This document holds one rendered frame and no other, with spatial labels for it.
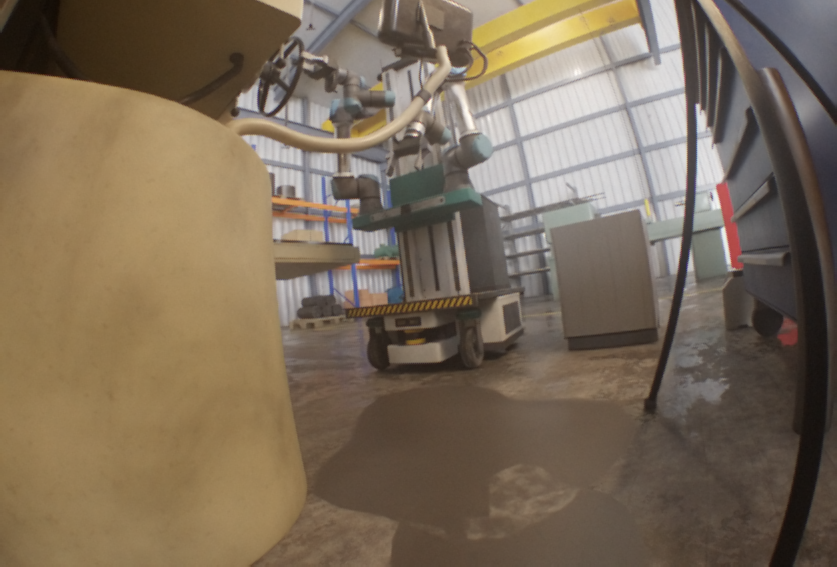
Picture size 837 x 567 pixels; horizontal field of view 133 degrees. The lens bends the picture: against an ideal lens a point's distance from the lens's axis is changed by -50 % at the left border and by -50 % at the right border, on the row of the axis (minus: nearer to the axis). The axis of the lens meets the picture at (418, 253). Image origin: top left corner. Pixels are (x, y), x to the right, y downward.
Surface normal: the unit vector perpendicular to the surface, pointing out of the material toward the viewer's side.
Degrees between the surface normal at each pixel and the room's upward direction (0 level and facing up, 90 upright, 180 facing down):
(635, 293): 90
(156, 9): 180
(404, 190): 90
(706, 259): 90
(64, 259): 90
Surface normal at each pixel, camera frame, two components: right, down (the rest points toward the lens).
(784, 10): -0.68, -0.01
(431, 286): -0.47, -0.06
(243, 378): 0.98, -0.14
